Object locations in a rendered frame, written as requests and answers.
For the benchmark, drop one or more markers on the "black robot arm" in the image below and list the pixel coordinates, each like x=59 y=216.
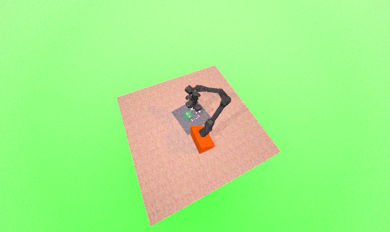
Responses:
x=195 y=95

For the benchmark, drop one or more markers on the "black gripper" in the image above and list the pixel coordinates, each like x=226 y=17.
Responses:
x=196 y=106

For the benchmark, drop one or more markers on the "grey flat mat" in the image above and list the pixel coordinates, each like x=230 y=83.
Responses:
x=196 y=120

